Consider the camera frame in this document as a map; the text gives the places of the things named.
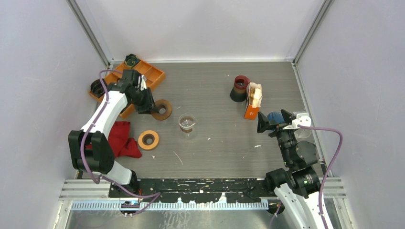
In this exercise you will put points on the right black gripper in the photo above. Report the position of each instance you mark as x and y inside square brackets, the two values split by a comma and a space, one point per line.
[263, 124]

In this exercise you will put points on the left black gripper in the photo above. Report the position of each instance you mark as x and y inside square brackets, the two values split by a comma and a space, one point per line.
[148, 107]

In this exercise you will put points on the blue glass dripper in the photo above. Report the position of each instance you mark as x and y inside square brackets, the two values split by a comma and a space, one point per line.
[277, 117]

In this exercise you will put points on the dark wooden dripper stand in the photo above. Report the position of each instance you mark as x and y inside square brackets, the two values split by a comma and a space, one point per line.
[165, 112]

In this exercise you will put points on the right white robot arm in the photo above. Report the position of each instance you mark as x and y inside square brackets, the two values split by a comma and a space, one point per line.
[298, 186]

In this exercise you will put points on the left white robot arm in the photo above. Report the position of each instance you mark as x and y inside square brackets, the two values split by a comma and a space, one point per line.
[89, 147]

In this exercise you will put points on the orange coffee filter box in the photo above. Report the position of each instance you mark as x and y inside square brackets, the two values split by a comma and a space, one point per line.
[250, 112]

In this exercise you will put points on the glass beaker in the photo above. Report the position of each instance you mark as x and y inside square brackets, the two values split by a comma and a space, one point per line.
[187, 122]

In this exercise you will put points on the red and black carafe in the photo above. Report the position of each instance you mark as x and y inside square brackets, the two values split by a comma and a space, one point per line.
[239, 90]

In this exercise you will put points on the red cloth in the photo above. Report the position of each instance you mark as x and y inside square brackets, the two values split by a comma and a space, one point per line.
[120, 142]

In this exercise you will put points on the dark patterned rolled cloth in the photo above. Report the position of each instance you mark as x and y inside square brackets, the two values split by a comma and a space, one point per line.
[131, 60]

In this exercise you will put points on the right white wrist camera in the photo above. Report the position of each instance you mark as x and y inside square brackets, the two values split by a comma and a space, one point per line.
[302, 118]

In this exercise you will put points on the light wooden ring holder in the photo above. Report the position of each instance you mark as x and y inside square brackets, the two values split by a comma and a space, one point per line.
[148, 140]

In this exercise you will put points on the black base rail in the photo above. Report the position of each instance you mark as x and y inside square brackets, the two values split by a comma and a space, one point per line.
[207, 190]

